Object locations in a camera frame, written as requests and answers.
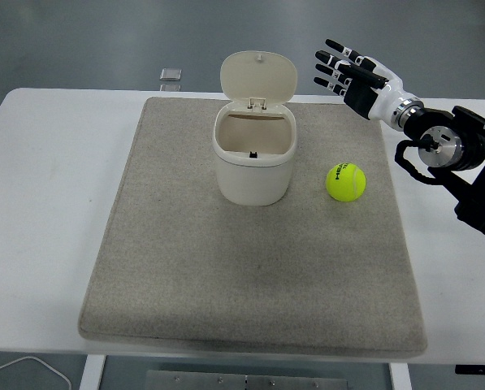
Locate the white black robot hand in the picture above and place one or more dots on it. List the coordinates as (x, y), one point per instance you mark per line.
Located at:
(382, 95)

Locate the yellow tennis ball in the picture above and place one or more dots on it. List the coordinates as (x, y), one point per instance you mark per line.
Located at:
(346, 185)

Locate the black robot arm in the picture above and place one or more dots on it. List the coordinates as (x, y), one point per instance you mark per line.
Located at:
(469, 142)

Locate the cream bin with flip lid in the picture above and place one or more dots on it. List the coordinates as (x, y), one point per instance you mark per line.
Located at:
(252, 178)

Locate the silver floor plate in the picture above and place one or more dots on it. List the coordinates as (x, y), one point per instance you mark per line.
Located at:
(170, 74)
(170, 87)

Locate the beige fabric mat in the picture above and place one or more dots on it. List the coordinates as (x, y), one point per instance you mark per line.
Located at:
(246, 264)

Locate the white table leg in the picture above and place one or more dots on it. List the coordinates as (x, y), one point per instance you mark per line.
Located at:
(92, 373)
(400, 378)

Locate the black table control panel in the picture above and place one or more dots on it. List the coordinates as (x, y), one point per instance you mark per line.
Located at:
(477, 369)

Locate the grey metal plate with screws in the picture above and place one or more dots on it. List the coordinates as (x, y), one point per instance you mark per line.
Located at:
(246, 382)

